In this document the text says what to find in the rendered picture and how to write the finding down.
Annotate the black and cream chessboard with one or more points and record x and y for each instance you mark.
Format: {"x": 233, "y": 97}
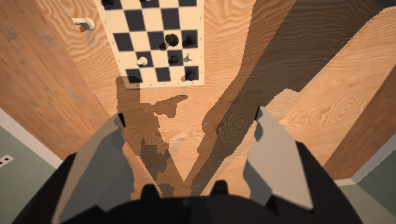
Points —
{"x": 137, "y": 28}

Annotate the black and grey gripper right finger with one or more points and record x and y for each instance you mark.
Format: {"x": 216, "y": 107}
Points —
{"x": 284, "y": 176}

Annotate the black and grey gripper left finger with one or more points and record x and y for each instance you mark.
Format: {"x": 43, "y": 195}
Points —
{"x": 87, "y": 184}

